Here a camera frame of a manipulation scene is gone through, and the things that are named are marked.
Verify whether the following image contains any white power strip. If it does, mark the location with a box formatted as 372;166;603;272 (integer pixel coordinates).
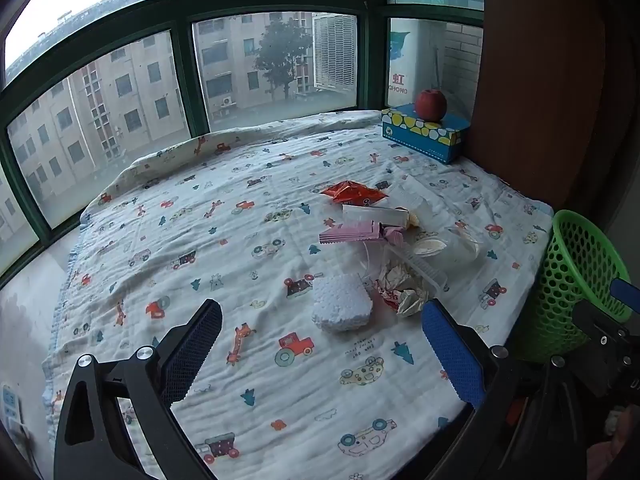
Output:
0;384;23;423

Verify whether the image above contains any green window frame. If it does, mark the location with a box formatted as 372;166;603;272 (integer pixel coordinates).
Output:
0;0;486;291

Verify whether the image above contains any beige apartment building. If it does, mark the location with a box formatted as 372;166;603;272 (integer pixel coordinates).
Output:
0;0;316;241

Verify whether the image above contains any white louvred shutter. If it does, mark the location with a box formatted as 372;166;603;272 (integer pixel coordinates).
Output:
312;12;358;95

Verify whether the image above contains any green plastic mesh basket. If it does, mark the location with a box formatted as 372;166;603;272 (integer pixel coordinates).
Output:
515;209;633;366

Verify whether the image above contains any printed white blanket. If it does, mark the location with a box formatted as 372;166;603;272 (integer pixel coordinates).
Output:
42;109;556;480

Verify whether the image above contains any red snack wrapper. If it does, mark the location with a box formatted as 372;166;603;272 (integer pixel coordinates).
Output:
319;180;390;207

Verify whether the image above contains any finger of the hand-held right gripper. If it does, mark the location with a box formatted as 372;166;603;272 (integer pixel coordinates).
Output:
610;277;640;313

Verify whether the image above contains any brown wooden cabinet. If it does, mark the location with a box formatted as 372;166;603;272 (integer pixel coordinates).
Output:
467;0;640;241

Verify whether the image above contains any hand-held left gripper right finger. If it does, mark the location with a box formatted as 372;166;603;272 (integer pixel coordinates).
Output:
421;298;586;480

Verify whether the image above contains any pink comb packaging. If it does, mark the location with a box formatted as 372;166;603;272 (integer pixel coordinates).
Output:
319;224;403;249

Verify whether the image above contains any blue dotted tissue box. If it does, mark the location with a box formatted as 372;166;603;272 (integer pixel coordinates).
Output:
381;102;471;164

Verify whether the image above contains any round white foil lid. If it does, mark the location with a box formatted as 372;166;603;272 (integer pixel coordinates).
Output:
414;237;447;259

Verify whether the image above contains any white foam block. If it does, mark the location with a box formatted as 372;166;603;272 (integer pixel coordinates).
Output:
311;272;373;333

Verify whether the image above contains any red apple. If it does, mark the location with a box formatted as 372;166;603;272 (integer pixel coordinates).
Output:
416;88;448;123

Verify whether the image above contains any green tree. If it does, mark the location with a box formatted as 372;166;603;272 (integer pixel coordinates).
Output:
254;19;313;101

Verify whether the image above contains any white printed appliance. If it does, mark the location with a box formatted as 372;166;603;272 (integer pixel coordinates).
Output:
389;17;446;111

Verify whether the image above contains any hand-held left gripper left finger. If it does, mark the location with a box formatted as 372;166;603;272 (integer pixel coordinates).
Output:
52;299;223;480

